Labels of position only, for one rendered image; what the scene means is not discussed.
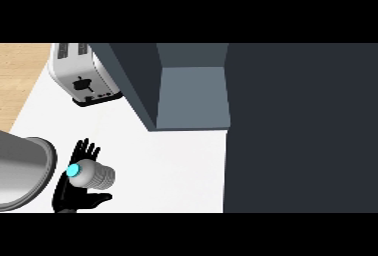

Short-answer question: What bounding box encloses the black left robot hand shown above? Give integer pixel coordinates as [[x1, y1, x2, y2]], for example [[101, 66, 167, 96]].
[[52, 137, 114, 214]]

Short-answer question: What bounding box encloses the clear water bottle blue cap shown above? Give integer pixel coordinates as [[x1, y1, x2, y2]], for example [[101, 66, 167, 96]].
[[65, 158, 118, 191]]

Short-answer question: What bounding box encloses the dark grey cabinet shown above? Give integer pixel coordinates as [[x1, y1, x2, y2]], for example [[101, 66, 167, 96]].
[[87, 43, 233, 132]]

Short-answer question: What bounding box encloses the grey metal pot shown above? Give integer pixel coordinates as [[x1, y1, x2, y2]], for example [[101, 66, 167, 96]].
[[0, 130, 59, 213]]

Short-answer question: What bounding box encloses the silver toaster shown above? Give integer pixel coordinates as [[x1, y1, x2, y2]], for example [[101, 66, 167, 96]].
[[46, 43, 124, 108]]

